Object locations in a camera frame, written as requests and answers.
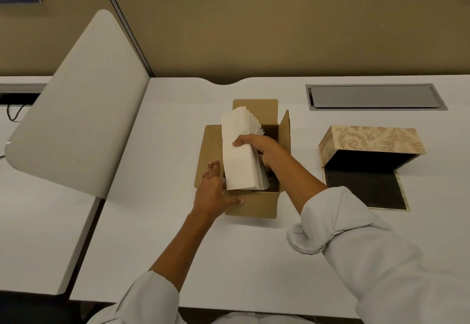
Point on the stack of white paper napkins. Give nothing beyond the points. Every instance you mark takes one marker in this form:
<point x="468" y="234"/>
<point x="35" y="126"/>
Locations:
<point x="238" y="166"/>

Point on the beige fabric partition panel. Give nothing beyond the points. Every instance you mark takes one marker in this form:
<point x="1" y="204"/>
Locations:
<point x="36" y="33"/>
<point x="293" y="26"/>

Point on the aluminium partition post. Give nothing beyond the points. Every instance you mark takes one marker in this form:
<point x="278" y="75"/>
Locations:
<point x="126" y="26"/>

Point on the brown cardboard box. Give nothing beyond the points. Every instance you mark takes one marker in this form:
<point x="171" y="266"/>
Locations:
<point x="253" y="206"/>

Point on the white shirt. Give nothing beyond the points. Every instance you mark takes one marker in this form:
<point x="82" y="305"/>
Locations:
<point x="371" y="261"/>

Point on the white rounded desk divider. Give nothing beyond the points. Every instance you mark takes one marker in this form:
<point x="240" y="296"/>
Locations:
<point x="80" y="107"/>

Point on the person's left forearm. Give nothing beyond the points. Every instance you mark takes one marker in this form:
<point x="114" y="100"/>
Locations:
<point x="187" y="246"/>

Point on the person's right forearm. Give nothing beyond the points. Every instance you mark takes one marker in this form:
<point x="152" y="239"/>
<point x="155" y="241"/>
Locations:
<point x="299" y="184"/>

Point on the person's right thumb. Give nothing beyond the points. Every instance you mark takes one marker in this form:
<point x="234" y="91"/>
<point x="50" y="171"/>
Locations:
<point x="245" y="140"/>

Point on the beige floral box, black lining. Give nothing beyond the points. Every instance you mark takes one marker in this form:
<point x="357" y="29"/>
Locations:
<point x="367" y="138"/>

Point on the person's left hand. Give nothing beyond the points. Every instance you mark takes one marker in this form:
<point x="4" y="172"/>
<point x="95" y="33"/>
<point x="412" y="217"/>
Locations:
<point x="209" y="195"/>

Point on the person's left thumb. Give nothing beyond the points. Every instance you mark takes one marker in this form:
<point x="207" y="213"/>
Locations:
<point x="234" y="201"/>

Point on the person's right hand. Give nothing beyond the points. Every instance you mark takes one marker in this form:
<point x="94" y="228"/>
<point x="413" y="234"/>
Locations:
<point x="270" y="149"/>

